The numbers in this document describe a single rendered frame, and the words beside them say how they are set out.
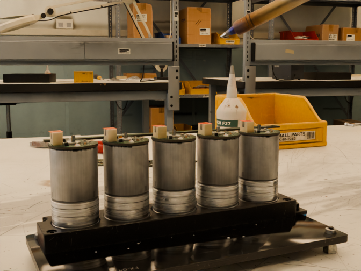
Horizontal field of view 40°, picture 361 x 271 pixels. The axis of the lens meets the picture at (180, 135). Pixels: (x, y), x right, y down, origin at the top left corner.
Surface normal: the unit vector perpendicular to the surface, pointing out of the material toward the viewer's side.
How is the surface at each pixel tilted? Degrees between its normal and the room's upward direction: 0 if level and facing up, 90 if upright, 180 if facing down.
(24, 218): 0
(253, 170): 90
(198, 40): 89
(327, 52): 90
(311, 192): 0
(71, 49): 90
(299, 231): 0
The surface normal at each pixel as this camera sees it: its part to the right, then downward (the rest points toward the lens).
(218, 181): -0.06, 0.15
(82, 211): 0.53, 0.12
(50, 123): 0.28, 0.14
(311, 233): 0.00, -0.99
